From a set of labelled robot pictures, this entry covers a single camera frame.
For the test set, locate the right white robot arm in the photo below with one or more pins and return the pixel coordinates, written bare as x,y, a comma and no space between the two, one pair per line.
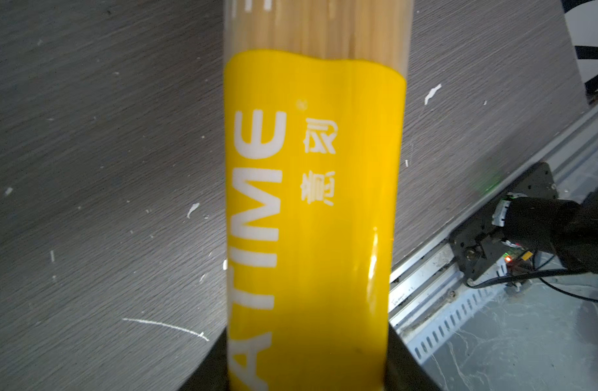
564,228

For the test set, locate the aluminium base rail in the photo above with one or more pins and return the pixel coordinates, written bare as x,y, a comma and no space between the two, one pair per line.
429,298

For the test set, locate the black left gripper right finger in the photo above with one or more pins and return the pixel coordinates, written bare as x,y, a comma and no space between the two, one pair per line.
402,372

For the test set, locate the yellow spaghetti pack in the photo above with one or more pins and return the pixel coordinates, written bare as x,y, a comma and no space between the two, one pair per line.
314,101

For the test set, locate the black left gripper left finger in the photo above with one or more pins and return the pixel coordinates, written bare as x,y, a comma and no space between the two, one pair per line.
212,373

